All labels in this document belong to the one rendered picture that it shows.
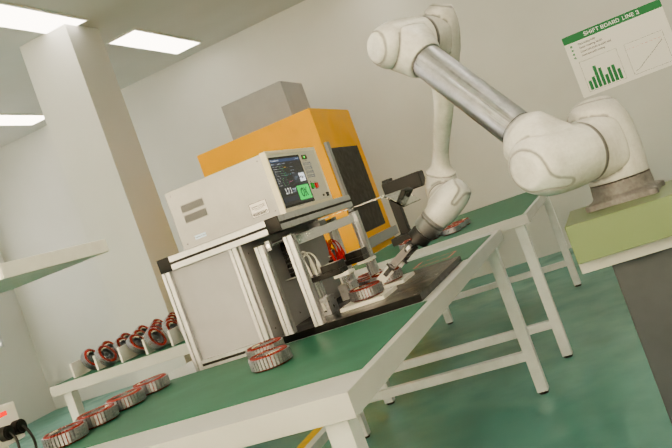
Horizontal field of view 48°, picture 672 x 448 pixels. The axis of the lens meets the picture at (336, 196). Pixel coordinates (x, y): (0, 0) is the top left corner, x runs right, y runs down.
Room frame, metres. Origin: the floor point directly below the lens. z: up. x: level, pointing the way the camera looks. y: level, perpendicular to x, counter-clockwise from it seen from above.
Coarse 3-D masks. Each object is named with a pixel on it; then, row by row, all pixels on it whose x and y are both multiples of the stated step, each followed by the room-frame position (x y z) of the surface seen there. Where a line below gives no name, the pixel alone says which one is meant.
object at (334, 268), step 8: (328, 264) 2.39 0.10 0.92; (336, 264) 2.38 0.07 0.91; (344, 264) 2.42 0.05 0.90; (328, 272) 2.38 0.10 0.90; (336, 272) 2.38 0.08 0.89; (344, 272) 2.37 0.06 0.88; (312, 280) 2.40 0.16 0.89; (320, 280) 2.40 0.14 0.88; (320, 288) 2.43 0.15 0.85; (320, 296) 2.41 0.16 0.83
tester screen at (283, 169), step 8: (272, 160) 2.39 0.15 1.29; (280, 160) 2.45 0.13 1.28; (288, 160) 2.51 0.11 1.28; (296, 160) 2.57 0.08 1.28; (272, 168) 2.37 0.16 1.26; (280, 168) 2.43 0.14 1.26; (288, 168) 2.49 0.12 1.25; (296, 168) 2.55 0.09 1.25; (280, 176) 2.41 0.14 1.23; (288, 176) 2.46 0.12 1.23; (280, 184) 2.39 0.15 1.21; (288, 184) 2.44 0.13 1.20; (296, 184) 2.50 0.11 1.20; (296, 192) 2.48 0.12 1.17; (296, 200) 2.46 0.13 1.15; (304, 200) 2.52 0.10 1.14
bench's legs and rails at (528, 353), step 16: (496, 256) 3.38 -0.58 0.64; (496, 272) 3.39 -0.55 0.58; (512, 288) 3.42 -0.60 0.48; (512, 304) 3.39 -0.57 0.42; (512, 320) 3.39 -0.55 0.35; (528, 336) 3.38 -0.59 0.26; (528, 352) 3.39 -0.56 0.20; (464, 368) 3.50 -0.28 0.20; (480, 368) 3.47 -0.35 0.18; (496, 368) 3.45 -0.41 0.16; (528, 368) 3.40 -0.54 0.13; (400, 384) 3.64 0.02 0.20; (416, 384) 3.58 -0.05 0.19; (432, 384) 3.55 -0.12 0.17; (544, 384) 3.38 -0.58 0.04; (320, 432) 3.31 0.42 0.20; (336, 432) 1.43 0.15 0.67; (352, 432) 1.43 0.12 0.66; (368, 432) 3.70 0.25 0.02
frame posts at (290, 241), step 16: (352, 224) 2.82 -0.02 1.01; (288, 240) 2.24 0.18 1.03; (336, 240) 2.85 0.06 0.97; (368, 240) 2.83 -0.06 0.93; (272, 272) 2.26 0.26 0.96; (304, 272) 2.23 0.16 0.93; (352, 272) 2.86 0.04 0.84; (272, 288) 2.27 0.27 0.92; (304, 288) 2.23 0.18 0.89; (320, 304) 2.25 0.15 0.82; (288, 320) 2.26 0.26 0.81; (320, 320) 2.23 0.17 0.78
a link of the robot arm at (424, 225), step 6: (420, 216) 2.53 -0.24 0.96; (426, 216) 2.50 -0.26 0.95; (420, 222) 2.51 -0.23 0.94; (426, 222) 2.50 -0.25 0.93; (432, 222) 2.49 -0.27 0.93; (420, 228) 2.51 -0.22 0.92; (426, 228) 2.50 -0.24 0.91; (432, 228) 2.50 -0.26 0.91; (438, 228) 2.50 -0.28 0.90; (426, 234) 2.51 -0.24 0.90; (432, 234) 2.51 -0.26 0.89
